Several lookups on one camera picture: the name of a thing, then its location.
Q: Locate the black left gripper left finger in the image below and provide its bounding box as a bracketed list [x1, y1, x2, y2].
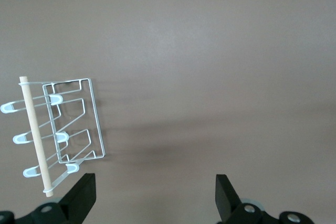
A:
[0, 173, 97, 224]

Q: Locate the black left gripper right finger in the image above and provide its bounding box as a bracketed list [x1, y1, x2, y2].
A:
[215, 174, 314, 224]

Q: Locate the brown table cover sheet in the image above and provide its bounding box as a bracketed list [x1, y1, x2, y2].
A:
[0, 0, 336, 224]

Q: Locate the white wire cup rack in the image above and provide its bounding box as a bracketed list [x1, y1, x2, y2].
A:
[0, 76, 106, 198]

